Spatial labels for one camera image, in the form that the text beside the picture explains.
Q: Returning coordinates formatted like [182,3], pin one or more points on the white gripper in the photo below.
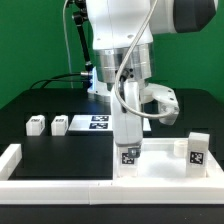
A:
[126,126]

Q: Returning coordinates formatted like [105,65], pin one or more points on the white square table top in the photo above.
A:
[165,158]

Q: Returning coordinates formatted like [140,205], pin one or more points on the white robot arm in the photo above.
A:
[123,33]

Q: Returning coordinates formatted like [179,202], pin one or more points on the white U-shaped obstacle fence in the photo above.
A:
[208,190]

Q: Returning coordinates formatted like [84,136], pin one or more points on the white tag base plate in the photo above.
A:
[91,123]

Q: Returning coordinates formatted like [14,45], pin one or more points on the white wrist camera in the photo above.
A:
[168,107]

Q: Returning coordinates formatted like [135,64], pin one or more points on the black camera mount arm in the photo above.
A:
[79,18]

